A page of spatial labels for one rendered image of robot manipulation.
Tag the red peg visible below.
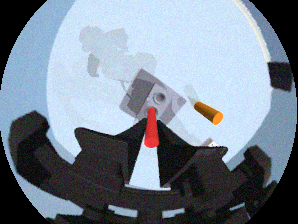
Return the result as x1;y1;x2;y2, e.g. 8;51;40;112
144;108;160;148

